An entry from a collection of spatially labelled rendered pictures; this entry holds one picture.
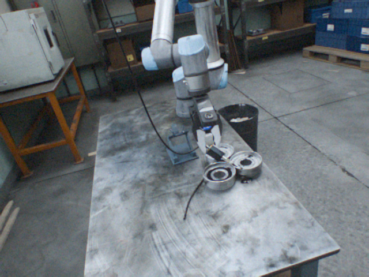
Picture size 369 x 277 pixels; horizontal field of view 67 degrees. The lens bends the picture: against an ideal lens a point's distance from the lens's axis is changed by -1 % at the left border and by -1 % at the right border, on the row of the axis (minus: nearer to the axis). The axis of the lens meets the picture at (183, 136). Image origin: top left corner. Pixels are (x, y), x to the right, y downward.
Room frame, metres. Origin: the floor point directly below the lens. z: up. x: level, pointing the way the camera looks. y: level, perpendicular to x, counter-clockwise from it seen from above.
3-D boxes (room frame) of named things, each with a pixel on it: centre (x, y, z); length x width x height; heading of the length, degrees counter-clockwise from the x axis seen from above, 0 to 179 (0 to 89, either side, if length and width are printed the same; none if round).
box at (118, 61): (4.36, 0.66, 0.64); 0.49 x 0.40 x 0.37; 103
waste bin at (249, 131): (1.98, -0.44, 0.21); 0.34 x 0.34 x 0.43
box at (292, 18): (4.73, -2.02, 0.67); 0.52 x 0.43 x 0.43; 98
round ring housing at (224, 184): (0.72, -0.09, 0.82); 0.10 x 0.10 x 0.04
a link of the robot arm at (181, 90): (1.33, -0.07, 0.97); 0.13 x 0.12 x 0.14; 76
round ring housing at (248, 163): (0.76, -0.19, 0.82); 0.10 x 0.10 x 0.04
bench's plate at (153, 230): (0.96, 0.07, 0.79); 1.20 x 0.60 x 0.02; 8
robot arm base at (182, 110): (1.33, -0.06, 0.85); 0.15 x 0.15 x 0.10
